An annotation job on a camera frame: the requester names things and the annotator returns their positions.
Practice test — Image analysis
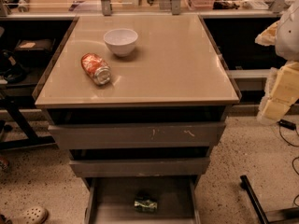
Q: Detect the black table leg frame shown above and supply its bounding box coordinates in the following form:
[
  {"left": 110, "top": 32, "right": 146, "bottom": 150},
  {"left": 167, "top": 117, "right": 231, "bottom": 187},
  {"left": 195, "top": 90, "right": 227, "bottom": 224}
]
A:
[{"left": 0, "top": 91, "right": 55, "bottom": 150}]

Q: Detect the green crushed soda can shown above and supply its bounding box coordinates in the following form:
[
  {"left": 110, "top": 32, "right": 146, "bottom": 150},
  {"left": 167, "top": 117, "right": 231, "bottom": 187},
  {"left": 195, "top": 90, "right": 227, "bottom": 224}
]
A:
[{"left": 134, "top": 197, "right": 158, "bottom": 213}]

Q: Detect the black box on shelf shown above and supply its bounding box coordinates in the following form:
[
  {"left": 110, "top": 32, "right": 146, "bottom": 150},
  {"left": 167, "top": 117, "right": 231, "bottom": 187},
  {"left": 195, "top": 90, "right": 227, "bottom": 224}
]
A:
[{"left": 14, "top": 38, "right": 55, "bottom": 59}]

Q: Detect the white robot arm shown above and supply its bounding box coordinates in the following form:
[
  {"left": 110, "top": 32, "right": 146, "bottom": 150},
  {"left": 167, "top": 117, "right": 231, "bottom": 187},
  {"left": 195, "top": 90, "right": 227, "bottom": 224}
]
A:
[{"left": 255, "top": 0, "right": 299, "bottom": 125}]

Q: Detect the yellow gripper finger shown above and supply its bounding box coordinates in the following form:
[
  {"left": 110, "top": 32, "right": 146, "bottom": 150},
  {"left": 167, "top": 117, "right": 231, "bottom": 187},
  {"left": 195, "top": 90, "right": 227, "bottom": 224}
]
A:
[
  {"left": 255, "top": 21, "right": 278, "bottom": 46},
  {"left": 257, "top": 62, "right": 299, "bottom": 125}
]

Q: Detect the white ceramic bowl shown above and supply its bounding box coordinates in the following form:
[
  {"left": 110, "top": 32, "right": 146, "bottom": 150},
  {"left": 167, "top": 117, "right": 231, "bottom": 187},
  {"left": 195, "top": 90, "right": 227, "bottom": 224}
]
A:
[{"left": 104, "top": 28, "right": 138, "bottom": 57}]

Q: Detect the top grey drawer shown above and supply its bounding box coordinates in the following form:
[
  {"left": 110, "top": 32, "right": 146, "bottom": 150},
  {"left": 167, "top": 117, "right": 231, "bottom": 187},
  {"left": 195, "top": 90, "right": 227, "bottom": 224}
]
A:
[{"left": 49, "top": 121, "right": 226, "bottom": 149}]

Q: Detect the bottom open grey drawer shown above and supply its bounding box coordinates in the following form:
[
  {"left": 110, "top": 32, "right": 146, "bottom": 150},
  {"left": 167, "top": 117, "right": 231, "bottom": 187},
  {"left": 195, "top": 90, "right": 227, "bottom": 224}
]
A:
[{"left": 84, "top": 176, "right": 201, "bottom": 224}]

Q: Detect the black metal base bar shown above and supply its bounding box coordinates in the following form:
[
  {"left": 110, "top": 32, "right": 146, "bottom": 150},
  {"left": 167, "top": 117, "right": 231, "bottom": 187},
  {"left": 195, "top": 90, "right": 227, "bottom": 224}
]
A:
[{"left": 240, "top": 175, "right": 299, "bottom": 224}]

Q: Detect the grey drawer cabinet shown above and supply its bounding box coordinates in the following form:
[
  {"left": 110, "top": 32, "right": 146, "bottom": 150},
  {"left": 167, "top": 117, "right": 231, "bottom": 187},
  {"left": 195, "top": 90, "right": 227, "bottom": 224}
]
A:
[{"left": 32, "top": 13, "right": 243, "bottom": 224}]

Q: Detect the middle grey drawer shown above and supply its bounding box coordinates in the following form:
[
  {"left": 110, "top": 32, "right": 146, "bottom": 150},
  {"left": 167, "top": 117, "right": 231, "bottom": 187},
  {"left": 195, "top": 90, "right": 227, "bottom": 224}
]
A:
[{"left": 69, "top": 158, "right": 210, "bottom": 177}]

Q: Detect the white perforated clog shoe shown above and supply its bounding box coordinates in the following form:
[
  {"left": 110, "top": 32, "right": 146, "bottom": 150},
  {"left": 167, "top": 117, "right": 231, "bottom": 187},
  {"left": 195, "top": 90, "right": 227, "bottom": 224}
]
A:
[{"left": 11, "top": 206, "right": 48, "bottom": 224}]

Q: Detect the black power adapter with cable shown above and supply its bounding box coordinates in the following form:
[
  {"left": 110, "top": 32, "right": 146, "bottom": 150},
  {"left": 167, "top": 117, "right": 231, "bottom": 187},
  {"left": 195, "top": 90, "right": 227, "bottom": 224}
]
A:
[{"left": 278, "top": 119, "right": 299, "bottom": 147}]

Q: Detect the orange soda can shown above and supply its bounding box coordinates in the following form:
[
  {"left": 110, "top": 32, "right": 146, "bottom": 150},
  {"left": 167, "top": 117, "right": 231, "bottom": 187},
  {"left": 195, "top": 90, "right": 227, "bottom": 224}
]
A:
[{"left": 81, "top": 53, "right": 111, "bottom": 86}]

